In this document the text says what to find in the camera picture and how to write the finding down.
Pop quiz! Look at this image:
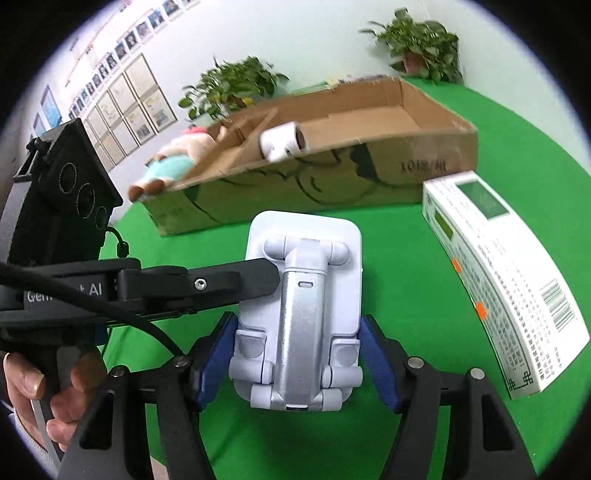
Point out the small blue packet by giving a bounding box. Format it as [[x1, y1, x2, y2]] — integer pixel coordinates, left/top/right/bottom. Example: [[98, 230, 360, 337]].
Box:
[[339, 74, 392, 84]]

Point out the pink pig plush toy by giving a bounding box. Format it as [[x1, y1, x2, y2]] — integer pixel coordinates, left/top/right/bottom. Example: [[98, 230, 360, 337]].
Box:
[[127, 126, 228, 203]]

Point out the white printed medicine box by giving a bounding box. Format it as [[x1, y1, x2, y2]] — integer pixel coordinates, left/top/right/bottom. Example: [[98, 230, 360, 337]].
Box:
[[423, 171, 590, 399]]

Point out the left potted green plant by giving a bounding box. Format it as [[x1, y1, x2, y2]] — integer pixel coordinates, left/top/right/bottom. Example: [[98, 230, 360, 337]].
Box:
[[177, 56, 290, 121]]

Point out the left human hand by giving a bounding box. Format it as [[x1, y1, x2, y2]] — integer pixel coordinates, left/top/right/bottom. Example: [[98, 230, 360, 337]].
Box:
[[3, 347, 107, 451]]

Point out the black cable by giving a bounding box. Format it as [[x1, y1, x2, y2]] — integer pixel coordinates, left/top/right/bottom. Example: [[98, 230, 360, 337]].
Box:
[[0, 225, 187, 358]]

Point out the white handheld hair dryer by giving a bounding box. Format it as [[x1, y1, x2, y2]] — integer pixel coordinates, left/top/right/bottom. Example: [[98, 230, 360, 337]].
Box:
[[259, 121, 307, 163]]

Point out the right potted green plant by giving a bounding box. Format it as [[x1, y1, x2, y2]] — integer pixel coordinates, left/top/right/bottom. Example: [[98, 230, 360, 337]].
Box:
[[359, 7, 464, 84]]

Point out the white phone stand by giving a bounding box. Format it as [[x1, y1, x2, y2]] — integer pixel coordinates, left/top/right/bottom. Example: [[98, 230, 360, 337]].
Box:
[[228, 211, 363, 412]]

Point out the large cardboard box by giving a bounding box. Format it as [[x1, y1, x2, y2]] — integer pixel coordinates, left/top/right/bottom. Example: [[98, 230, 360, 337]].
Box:
[[141, 78, 478, 236]]

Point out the potted green plant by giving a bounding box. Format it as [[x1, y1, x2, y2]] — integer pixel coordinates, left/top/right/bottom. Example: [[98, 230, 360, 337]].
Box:
[[359, 7, 464, 84], [177, 56, 290, 121]]

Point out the cardboard divider insert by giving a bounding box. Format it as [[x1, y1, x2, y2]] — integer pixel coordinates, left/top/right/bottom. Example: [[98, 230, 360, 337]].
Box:
[[175, 108, 280, 190]]

